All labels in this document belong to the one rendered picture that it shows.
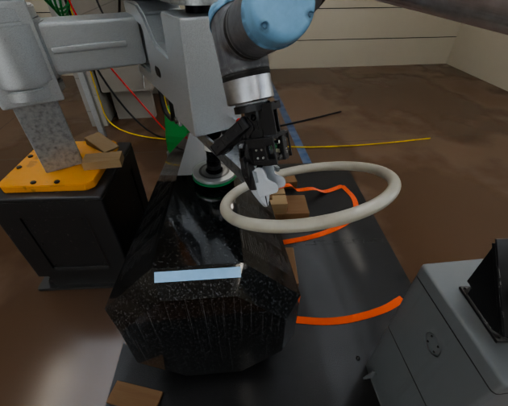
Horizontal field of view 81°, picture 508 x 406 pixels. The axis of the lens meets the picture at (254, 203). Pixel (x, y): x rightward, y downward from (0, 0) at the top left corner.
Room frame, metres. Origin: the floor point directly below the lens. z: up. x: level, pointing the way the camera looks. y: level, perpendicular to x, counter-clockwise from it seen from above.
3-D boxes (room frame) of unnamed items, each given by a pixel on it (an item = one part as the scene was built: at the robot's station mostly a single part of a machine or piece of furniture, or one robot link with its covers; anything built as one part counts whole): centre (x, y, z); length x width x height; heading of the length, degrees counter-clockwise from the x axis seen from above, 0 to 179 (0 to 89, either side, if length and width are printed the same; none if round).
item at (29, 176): (1.49, 1.10, 0.76); 0.49 x 0.49 x 0.05; 3
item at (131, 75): (4.38, 1.64, 0.43); 1.30 x 0.62 x 0.86; 6
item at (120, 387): (0.52, 0.58, 0.02); 0.25 x 0.10 x 0.01; 78
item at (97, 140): (1.66, 0.94, 0.80); 0.20 x 0.10 x 0.05; 54
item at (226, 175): (1.24, 0.20, 0.87); 0.21 x 0.21 x 0.01
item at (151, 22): (1.58, 0.39, 1.30); 0.74 x 0.23 x 0.49; 31
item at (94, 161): (1.45, 0.85, 0.81); 0.20 x 0.10 x 0.05; 101
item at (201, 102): (1.31, 0.24, 1.32); 0.36 x 0.22 x 0.45; 31
